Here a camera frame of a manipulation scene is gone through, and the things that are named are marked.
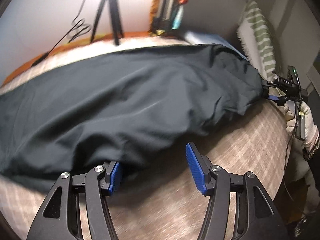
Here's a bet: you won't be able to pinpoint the black ring light tripod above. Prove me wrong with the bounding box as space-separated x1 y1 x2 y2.
90 0 124 46

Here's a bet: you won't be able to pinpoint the green striped white pillow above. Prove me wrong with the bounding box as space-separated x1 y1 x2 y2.
236 0 277 81

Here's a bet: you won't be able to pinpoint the black power cable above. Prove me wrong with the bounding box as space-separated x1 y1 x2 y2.
31 0 92 67

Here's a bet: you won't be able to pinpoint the pink checkered bed blanket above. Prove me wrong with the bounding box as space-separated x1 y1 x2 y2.
1 37 288 239

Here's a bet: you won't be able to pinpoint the white gloved right hand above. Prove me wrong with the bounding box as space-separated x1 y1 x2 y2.
284 102 319 152

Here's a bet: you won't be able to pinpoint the dark green pants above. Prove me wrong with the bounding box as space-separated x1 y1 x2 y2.
1 44 263 192

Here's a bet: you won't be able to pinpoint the folded light blue cloth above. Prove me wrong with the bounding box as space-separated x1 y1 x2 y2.
180 30 247 60

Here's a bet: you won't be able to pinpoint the folded grey metal tripod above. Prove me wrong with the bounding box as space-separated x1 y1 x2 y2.
149 0 180 36

